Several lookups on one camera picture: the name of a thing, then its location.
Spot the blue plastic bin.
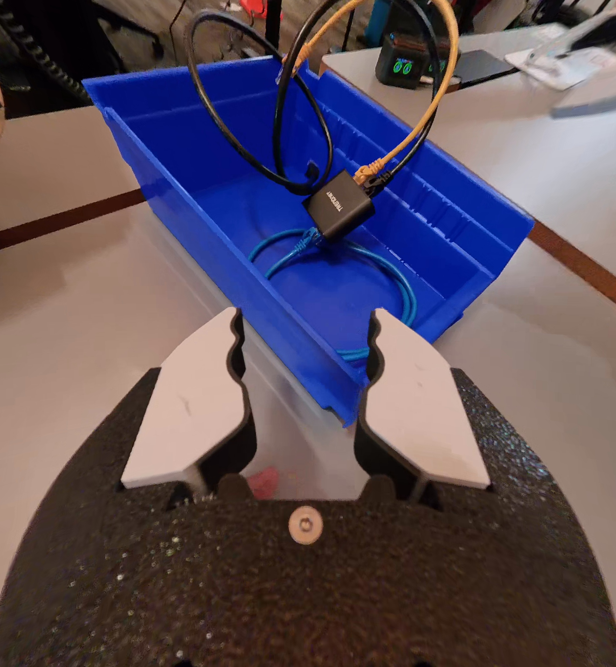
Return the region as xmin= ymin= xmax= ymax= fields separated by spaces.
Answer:
xmin=81 ymin=55 xmax=535 ymax=428

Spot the teal object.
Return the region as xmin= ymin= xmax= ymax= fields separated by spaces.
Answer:
xmin=364 ymin=0 xmax=392 ymax=48

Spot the grey monitor stand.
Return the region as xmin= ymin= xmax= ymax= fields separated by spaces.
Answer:
xmin=550 ymin=68 xmax=616 ymax=178

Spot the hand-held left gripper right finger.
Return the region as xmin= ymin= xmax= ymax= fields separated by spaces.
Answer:
xmin=353 ymin=308 xmax=492 ymax=502

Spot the black charger with green display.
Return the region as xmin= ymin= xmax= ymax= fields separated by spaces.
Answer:
xmin=428 ymin=39 xmax=462 ymax=90
xmin=375 ymin=32 xmax=430 ymax=90

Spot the coiled black cable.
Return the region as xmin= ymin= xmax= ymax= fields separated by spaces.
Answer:
xmin=0 ymin=0 xmax=92 ymax=102

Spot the black power cable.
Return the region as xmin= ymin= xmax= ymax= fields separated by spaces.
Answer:
xmin=184 ymin=10 xmax=335 ymax=196

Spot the orange ethernet cable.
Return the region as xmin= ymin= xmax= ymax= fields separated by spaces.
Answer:
xmin=277 ymin=0 xmax=460 ymax=186

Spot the blue ethernet cable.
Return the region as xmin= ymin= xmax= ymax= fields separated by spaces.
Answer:
xmin=248 ymin=227 xmax=418 ymax=365

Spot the flat black tablet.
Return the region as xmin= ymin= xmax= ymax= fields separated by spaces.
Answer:
xmin=456 ymin=49 xmax=517 ymax=87

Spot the black pole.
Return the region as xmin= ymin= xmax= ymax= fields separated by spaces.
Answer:
xmin=265 ymin=0 xmax=283 ymax=57

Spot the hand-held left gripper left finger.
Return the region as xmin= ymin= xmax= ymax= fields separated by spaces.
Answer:
xmin=120 ymin=306 xmax=258 ymax=495

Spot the black ethernet cable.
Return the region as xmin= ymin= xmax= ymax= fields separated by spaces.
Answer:
xmin=273 ymin=0 xmax=441 ymax=196

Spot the black network switch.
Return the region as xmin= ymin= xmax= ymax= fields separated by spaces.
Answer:
xmin=302 ymin=169 xmax=376 ymax=241

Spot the small pink object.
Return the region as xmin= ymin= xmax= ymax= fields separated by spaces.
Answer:
xmin=248 ymin=466 xmax=280 ymax=500

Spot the clear plastic stand with papers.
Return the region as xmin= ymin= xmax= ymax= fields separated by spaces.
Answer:
xmin=506 ymin=5 xmax=616 ymax=92

